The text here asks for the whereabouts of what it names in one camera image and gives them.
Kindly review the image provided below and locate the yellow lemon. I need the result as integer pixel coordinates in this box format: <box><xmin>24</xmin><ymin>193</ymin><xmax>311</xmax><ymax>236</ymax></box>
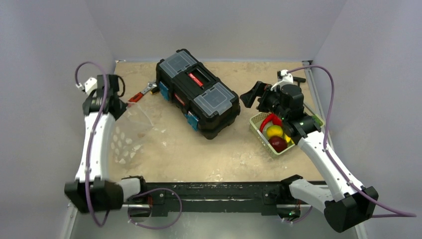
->
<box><xmin>266</xmin><ymin>125</ymin><xmax>284</xmax><ymax>138</ymax></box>

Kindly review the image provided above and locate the dark red apple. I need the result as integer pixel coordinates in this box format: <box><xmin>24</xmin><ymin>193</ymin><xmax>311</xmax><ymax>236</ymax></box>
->
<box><xmin>269</xmin><ymin>136</ymin><xmax>288</xmax><ymax>153</ymax></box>

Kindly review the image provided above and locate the clear zip top bag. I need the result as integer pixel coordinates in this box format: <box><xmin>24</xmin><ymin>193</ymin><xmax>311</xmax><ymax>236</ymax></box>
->
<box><xmin>109</xmin><ymin>103</ymin><xmax>153</xmax><ymax>165</ymax></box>

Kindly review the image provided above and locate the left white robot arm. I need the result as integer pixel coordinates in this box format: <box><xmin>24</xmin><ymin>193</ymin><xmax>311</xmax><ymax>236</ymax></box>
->
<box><xmin>64</xmin><ymin>75</ymin><xmax>152</xmax><ymax>214</ymax></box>

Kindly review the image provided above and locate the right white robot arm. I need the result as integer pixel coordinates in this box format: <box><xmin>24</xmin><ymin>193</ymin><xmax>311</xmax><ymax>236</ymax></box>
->
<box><xmin>240</xmin><ymin>81</ymin><xmax>379</xmax><ymax>233</ymax></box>

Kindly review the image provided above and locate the red chili pepper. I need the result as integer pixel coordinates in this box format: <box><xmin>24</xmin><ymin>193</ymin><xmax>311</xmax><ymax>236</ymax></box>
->
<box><xmin>259</xmin><ymin>114</ymin><xmax>282</xmax><ymax>132</ymax></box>

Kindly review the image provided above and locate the green bell pepper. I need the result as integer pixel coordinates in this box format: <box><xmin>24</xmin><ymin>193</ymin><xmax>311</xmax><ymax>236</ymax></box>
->
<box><xmin>312</xmin><ymin>115</ymin><xmax>324</xmax><ymax>126</ymax></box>

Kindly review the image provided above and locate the yellow banana bunch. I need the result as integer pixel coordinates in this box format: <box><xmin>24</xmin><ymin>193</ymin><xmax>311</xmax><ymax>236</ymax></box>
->
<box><xmin>283</xmin><ymin>134</ymin><xmax>294</xmax><ymax>144</ymax></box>

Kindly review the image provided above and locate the black plastic toolbox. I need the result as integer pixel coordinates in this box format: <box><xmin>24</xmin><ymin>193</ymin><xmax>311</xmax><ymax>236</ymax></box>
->
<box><xmin>156</xmin><ymin>49</ymin><xmax>241</xmax><ymax>139</ymax></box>

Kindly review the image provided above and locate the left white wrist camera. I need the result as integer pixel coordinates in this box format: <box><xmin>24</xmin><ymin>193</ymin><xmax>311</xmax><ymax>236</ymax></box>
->
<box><xmin>76</xmin><ymin>77</ymin><xmax>98</xmax><ymax>95</ymax></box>

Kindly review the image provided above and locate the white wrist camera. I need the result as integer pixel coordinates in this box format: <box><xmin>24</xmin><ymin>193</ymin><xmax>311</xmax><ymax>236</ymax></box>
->
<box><xmin>270</xmin><ymin>69</ymin><xmax>294</xmax><ymax>91</ymax></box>
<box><xmin>76</xmin><ymin>77</ymin><xmax>98</xmax><ymax>95</ymax></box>

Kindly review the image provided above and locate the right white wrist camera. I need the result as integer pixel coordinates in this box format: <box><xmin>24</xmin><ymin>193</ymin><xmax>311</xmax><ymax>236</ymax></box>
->
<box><xmin>270</xmin><ymin>69</ymin><xmax>294</xmax><ymax>91</ymax></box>

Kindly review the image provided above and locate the black T-handle tool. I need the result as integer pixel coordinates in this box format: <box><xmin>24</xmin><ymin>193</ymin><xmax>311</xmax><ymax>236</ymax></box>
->
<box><xmin>293</xmin><ymin>77</ymin><xmax>307</xmax><ymax>86</ymax></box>

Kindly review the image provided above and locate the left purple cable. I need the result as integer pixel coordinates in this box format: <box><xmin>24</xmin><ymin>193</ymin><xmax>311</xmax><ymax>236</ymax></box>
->
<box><xmin>74</xmin><ymin>61</ymin><xmax>111</xmax><ymax>228</ymax></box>

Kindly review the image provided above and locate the purple cable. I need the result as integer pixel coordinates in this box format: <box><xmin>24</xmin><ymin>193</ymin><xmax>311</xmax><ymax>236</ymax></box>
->
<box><xmin>287</xmin><ymin>65</ymin><xmax>417</xmax><ymax>219</ymax></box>
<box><xmin>74</xmin><ymin>61</ymin><xmax>111</xmax><ymax>228</ymax></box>

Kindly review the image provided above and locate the red handled adjustable wrench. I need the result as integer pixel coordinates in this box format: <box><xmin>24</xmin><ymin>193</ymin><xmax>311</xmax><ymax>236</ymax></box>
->
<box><xmin>128</xmin><ymin>82</ymin><xmax>159</xmax><ymax>103</ymax></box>

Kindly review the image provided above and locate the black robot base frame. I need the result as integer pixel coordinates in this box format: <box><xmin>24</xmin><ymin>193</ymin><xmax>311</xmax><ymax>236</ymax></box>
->
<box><xmin>125</xmin><ymin>179</ymin><xmax>308</xmax><ymax>219</ymax></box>

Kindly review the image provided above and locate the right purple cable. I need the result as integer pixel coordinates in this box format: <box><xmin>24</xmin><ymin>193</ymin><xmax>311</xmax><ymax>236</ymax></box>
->
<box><xmin>287</xmin><ymin>65</ymin><xmax>417</xmax><ymax>219</ymax></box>

